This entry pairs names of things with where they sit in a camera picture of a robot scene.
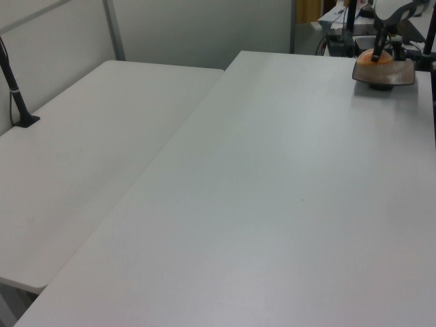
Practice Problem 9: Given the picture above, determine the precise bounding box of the black pole stand white tie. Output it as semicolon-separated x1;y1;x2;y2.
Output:
0;35;41;129

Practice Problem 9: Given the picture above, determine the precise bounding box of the thin black upright pole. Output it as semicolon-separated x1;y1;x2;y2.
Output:
345;0;358;58

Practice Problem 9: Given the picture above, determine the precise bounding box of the grey narrow partition post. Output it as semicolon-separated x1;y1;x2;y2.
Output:
288;0;298;55

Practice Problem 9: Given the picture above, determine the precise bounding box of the black camera stand pole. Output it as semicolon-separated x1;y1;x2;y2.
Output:
416;19;436;73

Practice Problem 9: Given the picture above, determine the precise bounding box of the white papers stack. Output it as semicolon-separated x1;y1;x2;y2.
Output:
317;5;349;29

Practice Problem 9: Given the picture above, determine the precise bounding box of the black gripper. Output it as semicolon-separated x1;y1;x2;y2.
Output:
371;0;426;64

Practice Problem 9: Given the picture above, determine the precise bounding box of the black equipment box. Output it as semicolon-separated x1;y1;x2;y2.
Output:
325;29;355;58

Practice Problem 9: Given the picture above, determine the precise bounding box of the orange round object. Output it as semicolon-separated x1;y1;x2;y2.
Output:
356;48;394;67

